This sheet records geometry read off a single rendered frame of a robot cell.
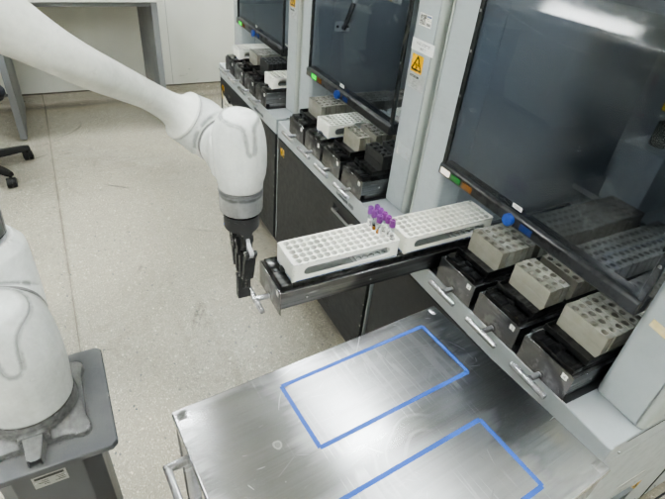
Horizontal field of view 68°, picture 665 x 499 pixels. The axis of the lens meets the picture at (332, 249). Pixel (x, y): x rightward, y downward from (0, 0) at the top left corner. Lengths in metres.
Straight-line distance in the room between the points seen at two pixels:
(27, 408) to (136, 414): 0.98
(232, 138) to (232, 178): 0.08
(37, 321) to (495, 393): 0.82
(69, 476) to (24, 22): 0.82
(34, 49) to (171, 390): 1.45
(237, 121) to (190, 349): 1.36
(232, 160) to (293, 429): 0.49
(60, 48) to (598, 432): 1.15
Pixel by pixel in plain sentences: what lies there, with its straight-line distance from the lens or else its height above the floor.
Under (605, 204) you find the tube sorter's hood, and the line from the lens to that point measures 1.08.
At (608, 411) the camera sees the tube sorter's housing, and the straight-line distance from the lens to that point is 1.23.
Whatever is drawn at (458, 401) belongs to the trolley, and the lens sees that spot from 0.98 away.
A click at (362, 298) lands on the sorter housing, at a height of 0.39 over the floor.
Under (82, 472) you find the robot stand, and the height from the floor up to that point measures 0.59.
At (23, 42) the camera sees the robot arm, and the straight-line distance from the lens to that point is 0.79.
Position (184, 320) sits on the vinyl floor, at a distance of 2.26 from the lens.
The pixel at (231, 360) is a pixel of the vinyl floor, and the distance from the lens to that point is 2.07.
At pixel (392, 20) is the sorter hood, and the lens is 1.56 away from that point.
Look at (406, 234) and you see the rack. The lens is 1.28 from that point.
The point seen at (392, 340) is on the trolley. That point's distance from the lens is 1.05.
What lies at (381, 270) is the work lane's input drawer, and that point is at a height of 0.80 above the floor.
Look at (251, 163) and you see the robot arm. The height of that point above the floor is 1.14.
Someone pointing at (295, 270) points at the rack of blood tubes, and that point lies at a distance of 1.14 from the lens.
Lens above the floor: 1.56
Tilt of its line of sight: 36 degrees down
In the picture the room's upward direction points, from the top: 6 degrees clockwise
